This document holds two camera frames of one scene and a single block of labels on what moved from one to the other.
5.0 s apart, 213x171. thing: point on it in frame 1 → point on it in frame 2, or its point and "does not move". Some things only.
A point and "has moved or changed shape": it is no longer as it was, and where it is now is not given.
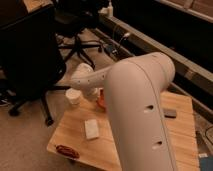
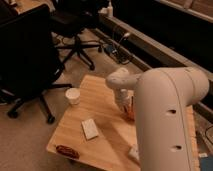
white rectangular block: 91,127 does not move
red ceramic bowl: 101,100 has moved or changed shape
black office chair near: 31,61 does not move
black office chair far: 76,16 does not move
